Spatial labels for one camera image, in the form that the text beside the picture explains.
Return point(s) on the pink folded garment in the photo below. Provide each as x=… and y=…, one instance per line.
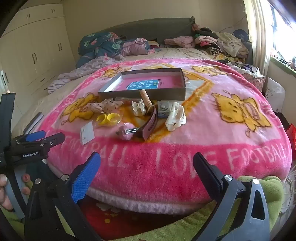
x=179, y=41

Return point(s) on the green windowsill cover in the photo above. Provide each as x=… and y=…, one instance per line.
x=281, y=64

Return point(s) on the person's left forearm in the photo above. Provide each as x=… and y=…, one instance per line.
x=9, y=224

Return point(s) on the shallow cardboard box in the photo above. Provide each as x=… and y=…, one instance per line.
x=161, y=92

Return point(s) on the green fleece cloth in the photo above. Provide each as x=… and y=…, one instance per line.
x=161, y=229

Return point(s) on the white wardrobe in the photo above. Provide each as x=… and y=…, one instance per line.
x=34, y=41

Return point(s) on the clear box of hairpins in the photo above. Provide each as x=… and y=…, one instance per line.
x=163, y=109

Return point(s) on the large cream claw hair clip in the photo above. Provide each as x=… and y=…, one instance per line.
x=174, y=118

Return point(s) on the white earring card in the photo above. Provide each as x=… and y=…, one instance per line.
x=87, y=132

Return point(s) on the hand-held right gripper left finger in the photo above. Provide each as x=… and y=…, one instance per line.
x=85, y=176

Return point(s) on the pink printed bear blanket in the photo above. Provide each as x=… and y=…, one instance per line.
x=185, y=143

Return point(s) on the dark floral quilt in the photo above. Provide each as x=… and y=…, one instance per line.
x=99, y=44

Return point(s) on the cream curtain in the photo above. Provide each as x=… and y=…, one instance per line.
x=261, y=34

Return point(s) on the grey bed headboard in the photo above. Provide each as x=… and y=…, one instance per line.
x=150, y=30

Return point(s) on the lavender crumpled sheet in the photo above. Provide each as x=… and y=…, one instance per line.
x=87, y=67

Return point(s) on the white bag of clothes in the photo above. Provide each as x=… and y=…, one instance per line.
x=247, y=69

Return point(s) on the red patterned cloth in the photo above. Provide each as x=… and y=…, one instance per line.
x=120, y=217

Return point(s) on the small cream claw hair clip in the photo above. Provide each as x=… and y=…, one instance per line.
x=138, y=109

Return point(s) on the red bag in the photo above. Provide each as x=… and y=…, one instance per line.
x=291, y=139

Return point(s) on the pink fluffy pompom hair clip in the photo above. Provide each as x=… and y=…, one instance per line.
x=126, y=137

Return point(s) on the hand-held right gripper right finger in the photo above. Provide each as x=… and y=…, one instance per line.
x=208, y=171

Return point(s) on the bright window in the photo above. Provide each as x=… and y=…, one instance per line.
x=285, y=27

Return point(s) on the pink floral bundle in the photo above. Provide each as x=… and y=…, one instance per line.
x=255, y=83

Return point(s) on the beige spiral hair clip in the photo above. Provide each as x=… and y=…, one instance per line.
x=145, y=97

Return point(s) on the person's left hand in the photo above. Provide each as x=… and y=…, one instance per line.
x=4, y=192

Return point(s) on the pink purple crumpled garment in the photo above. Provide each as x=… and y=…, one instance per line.
x=134, y=46

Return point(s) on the bed with beige sheet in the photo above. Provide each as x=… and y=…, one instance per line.
x=180, y=53

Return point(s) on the pile of mixed clothes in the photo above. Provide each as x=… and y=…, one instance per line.
x=226, y=44

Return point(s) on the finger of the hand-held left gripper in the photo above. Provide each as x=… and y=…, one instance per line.
x=34, y=136
x=55, y=139

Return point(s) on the yellow hoops in clear bag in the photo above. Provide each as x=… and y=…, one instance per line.
x=104, y=119

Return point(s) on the dusty pink long hair clip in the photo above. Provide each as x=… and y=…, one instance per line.
x=150, y=125

